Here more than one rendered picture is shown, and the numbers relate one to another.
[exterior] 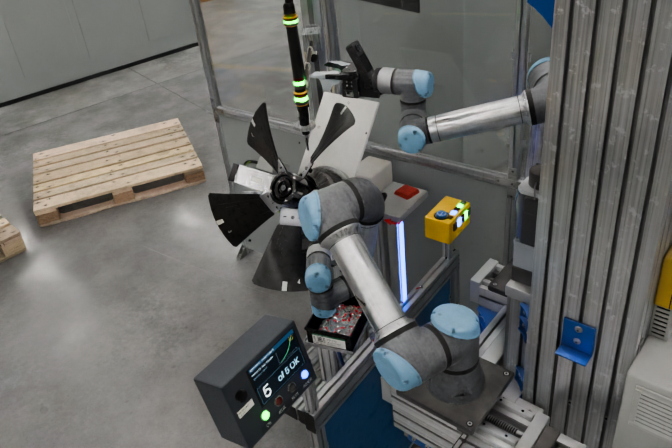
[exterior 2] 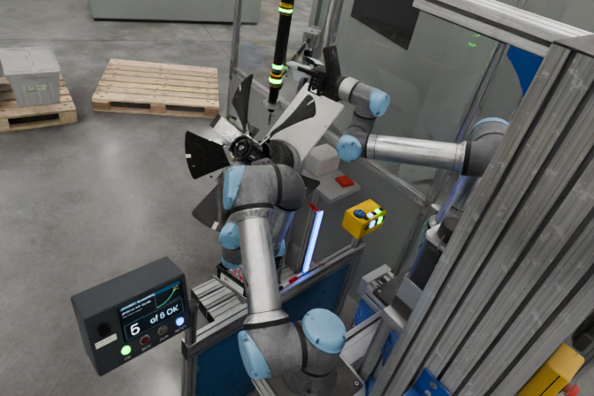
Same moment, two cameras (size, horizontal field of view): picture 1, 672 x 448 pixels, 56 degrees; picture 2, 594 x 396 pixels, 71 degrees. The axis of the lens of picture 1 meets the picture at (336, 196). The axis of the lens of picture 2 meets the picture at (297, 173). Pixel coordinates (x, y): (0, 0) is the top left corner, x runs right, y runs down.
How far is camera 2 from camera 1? 0.53 m
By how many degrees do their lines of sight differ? 4
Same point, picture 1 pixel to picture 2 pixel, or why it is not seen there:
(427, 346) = (287, 347)
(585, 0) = (582, 71)
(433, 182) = (367, 181)
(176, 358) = (141, 238)
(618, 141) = (551, 240)
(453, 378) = (305, 376)
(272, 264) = (211, 205)
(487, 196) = (404, 207)
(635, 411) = not seen: outside the picture
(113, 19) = not seen: outside the picture
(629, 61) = not seen: outside the picture
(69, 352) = (71, 206)
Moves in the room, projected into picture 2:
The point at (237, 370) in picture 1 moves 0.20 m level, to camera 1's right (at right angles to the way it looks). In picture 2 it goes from (108, 306) to (188, 325)
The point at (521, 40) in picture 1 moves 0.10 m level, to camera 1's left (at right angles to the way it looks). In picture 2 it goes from (477, 95) to (453, 89)
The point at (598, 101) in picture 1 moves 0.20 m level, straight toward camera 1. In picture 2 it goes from (546, 190) to (526, 259)
